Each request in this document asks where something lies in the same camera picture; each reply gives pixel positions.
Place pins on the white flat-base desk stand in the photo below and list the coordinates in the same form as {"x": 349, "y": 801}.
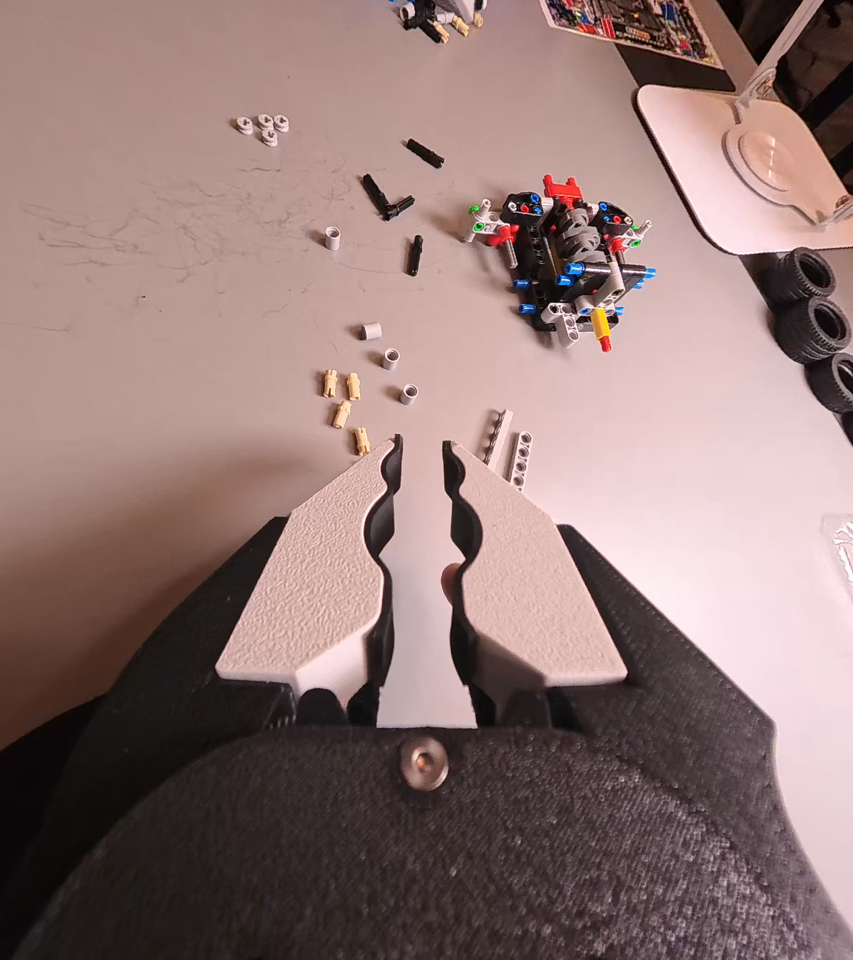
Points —
{"x": 696, "y": 172}

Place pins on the black lego connector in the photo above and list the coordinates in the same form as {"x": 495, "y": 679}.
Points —
{"x": 402, "y": 205}

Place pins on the black lego axle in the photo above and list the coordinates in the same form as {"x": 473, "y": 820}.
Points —
{"x": 374, "y": 191}

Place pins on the pile of mixed lego pieces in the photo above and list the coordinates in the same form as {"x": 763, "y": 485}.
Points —
{"x": 435, "y": 28}

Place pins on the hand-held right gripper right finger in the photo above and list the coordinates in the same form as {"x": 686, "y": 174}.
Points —
{"x": 539, "y": 600}

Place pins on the black lego axle pin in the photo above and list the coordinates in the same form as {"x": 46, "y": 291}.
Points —
{"x": 414, "y": 255}
{"x": 425, "y": 152}

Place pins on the person's right hand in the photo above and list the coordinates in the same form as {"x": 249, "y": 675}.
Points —
{"x": 450, "y": 582}

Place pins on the grey lego sleeve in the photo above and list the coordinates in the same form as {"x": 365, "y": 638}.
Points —
{"x": 332, "y": 238}
{"x": 371, "y": 331}
{"x": 392, "y": 358}
{"x": 410, "y": 393}

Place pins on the partly built lego model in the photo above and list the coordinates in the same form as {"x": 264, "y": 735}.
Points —
{"x": 561, "y": 262}

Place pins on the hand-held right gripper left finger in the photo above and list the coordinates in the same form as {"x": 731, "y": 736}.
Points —
{"x": 314, "y": 585}

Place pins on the grey lego technic beam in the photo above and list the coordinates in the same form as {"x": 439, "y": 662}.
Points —
{"x": 498, "y": 439}
{"x": 520, "y": 457}

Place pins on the printed instruction booklet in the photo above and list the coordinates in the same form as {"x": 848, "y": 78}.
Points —
{"x": 636, "y": 22}

